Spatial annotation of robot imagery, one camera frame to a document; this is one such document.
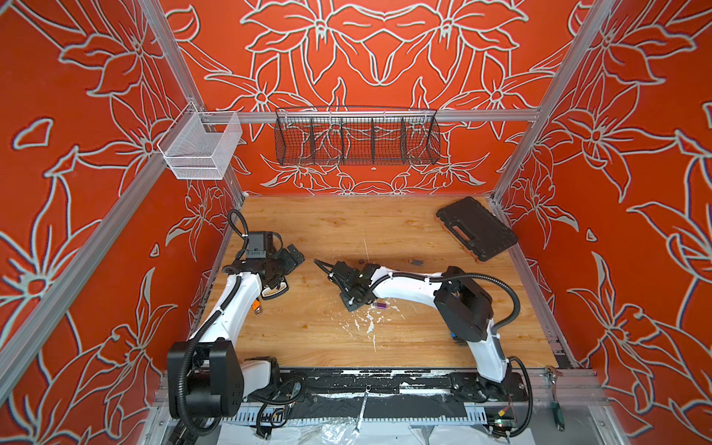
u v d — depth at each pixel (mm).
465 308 507
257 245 657
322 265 729
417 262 989
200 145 954
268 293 901
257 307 873
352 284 694
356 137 976
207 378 398
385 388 742
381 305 876
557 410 688
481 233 1022
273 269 712
